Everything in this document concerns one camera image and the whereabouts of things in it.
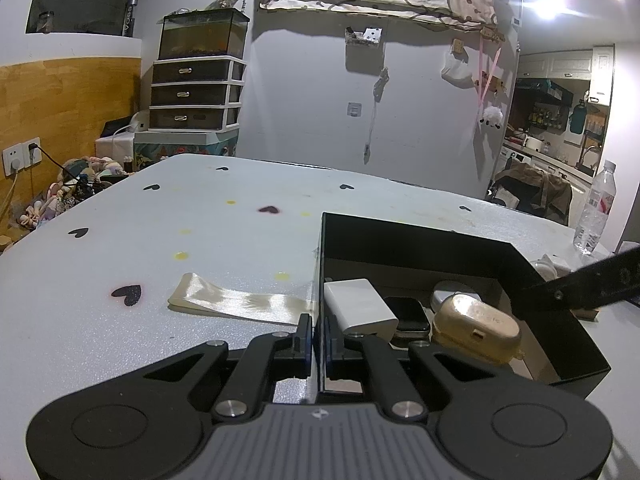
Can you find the white plastic drawer unit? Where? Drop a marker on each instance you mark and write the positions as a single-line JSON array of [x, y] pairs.
[[192, 95]]

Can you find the black cardboard box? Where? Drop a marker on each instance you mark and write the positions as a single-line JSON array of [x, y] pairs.
[[410, 245]]

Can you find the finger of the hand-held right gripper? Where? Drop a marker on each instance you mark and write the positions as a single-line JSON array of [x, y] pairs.
[[580, 290]]

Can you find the white power adapter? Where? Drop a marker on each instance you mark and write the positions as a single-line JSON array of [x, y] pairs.
[[357, 305]]

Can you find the glass jar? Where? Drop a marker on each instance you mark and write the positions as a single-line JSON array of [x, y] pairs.
[[46, 22]]

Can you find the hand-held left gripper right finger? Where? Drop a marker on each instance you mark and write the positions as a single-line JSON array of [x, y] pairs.
[[331, 347]]

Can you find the white sheep plush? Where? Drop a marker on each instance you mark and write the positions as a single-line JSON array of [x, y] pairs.
[[491, 119]]

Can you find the white appliance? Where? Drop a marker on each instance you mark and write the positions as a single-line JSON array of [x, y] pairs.
[[120, 142]]

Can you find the beige earbuds case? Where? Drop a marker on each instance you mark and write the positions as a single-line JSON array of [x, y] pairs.
[[475, 325]]

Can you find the wooden bear wall ornament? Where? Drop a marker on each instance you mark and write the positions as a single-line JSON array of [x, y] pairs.
[[492, 82]]

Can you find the clear wall shelf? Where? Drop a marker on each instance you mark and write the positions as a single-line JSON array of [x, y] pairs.
[[364, 37]]

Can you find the shelf of spice bottles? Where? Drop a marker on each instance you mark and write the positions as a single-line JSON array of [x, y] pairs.
[[545, 117]]

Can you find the wooden hook rack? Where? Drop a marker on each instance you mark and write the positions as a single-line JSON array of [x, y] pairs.
[[491, 34]]

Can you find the white round disc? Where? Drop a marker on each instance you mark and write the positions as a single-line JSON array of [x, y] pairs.
[[455, 290]]

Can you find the white suction cup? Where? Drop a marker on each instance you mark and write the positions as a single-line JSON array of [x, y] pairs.
[[550, 266]]

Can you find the white wall outlet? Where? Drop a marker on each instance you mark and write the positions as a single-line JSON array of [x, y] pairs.
[[20, 156]]

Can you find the white rice cooker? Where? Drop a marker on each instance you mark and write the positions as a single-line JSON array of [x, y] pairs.
[[534, 144]]

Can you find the pink hanging ribbon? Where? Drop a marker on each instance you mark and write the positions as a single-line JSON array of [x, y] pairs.
[[484, 90]]

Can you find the wooden wall hook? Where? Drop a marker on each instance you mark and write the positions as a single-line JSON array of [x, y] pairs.
[[457, 46]]

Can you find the clear water bottle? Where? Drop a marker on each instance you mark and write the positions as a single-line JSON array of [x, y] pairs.
[[595, 210]]

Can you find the chair with brown clothes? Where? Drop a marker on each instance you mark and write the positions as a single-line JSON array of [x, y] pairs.
[[535, 185]]

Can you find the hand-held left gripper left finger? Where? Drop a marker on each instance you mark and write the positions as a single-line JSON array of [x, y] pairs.
[[303, 342]]

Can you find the square adhesive wall hook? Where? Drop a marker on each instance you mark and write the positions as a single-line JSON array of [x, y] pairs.
[[354, 109]]

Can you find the glass fish tank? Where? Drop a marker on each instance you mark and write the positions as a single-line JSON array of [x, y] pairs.
[[200, 35]]

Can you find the green hanging bottle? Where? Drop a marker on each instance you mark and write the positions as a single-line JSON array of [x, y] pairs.
[[578, 117]]

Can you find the white hanging bag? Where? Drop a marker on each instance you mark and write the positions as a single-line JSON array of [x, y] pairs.
[[457, 71]]

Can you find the kitchen faucet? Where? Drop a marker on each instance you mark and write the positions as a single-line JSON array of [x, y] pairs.
[[589, 157]]

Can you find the teal printed cabinet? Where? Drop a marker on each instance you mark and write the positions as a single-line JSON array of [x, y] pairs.
[[185, 146]]

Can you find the white kitchen wall cabinets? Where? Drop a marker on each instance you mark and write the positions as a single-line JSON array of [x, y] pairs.
[[565, 62]]

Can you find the white bag with face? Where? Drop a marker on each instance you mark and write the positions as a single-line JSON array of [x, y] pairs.
[[507, 197]]

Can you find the washing machine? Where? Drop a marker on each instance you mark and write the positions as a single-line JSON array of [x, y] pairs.
[[515, 157]]

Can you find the cream satin ribbon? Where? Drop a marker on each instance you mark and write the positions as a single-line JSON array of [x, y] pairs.
[[235, 300]]

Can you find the pile of plush toys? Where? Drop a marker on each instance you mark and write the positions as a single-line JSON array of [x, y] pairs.
[[75, 185]]

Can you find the ceiling light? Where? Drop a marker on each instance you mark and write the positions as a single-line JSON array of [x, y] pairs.
[[552, 2]]

